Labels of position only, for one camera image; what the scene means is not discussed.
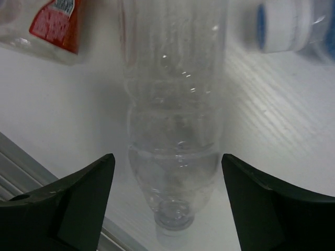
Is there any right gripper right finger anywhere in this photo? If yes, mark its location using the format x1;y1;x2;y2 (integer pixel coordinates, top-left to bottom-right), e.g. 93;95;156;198
221;154;334;250

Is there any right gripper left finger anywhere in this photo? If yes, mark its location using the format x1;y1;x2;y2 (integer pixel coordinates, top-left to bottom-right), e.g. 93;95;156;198
1;154;115;250

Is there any red cap crushed bottle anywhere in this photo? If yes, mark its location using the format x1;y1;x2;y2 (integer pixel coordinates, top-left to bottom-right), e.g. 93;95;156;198
1;0;86;65

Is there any clear bottle blue cap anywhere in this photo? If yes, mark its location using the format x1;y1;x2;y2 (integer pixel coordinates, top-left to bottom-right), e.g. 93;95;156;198
117;1;228;231

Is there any blue label bottle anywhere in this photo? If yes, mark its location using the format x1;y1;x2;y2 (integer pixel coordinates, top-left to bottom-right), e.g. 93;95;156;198
242;1;334;64

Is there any aluminium front rail frame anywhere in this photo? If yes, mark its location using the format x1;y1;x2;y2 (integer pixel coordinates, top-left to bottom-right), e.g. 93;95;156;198
1;135;143;250

